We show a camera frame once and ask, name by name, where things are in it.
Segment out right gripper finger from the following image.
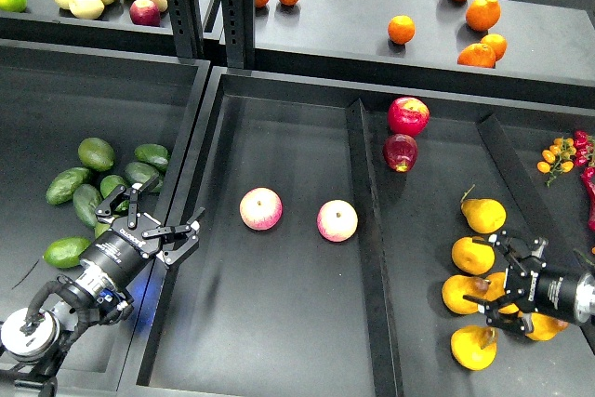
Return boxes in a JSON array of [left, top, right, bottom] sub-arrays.
[[463, 295, 535, 335], [471, 230, 549, 276]]

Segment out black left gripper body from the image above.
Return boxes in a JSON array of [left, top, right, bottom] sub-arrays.
[[80, 213, 161, 292]]

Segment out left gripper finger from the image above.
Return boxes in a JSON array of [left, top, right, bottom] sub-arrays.
[[141, 207, 205, 267], [95, 174, 159, 230]]

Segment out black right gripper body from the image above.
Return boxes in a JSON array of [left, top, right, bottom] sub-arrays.
[[504, 266, 581, 323]]

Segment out yellow pear with stem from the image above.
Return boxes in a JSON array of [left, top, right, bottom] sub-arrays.
[[450, 325, 498, 371]]

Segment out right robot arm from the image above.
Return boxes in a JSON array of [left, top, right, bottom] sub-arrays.
[[463, 230, 594, 335]]

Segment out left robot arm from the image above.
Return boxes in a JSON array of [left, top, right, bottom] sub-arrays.
[[1, 177, 204, 396]]

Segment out avocado centre small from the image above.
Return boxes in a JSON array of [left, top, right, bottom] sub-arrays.
[[99, 174, 129, 212]]

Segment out yellow pear lower right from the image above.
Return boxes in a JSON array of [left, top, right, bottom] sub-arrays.
[[519, 312, 569, 341]]

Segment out avocado middle right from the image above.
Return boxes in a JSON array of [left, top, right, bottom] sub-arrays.
[[125, 161, 164, 193]]

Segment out light green avocado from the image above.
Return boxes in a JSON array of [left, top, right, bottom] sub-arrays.
[[43, 236, 91, 269]]

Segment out yellow pear top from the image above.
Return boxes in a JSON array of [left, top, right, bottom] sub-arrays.
[[460, 184, 507, 234]]

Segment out avocado top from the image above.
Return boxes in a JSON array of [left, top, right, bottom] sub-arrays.
[[77, 137, 115, 172]]

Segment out avocado upper right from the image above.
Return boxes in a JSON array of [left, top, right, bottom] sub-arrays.
[[134, 143, 170, 172]]

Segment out pink apple left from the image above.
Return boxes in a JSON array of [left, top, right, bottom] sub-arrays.
[[239, 187, 283, 231]]

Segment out pink apple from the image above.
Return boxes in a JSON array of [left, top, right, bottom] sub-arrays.
[[239, 187, 283, 231], [317, 200, 358, 243]]

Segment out orange cherry tomato bunch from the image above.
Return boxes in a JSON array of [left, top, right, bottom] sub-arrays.
[[536, 138, 576, 187]]

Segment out red chili peppers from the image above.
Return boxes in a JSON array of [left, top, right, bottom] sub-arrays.
[[574, 130, 595, 231]]

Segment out pink apple right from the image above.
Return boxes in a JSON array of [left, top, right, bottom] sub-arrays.
[[317, 200, 358, 243]]

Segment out dark red apple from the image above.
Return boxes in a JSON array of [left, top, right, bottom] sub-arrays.
[[383, 134, 418, 173]]

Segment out black tray divider left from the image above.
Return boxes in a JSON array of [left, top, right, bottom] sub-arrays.
[[346, 99, 403, 396]]

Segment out bright red apple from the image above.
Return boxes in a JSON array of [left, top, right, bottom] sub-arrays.
[[387, 97, 430, 137]]

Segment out red apple on shelf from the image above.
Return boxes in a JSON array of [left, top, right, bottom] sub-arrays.
[[129, 0, 161, 27]]

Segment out orange front right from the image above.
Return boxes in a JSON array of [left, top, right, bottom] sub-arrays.
[[457, 43, 496, 68]]

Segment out orange behind front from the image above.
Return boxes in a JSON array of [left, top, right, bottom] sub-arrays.
[[481, 33, 508, 61]]

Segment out black shelf post left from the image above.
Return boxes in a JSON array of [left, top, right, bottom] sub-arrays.
[[167, 0, 205, 60]]

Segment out black shelf post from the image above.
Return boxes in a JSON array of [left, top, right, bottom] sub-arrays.
[[167, 0, 205, 60], [220, 0, 255, 70]]

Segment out black shelf post right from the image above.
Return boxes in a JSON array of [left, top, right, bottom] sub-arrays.
[[220, 0, 255, 70]]

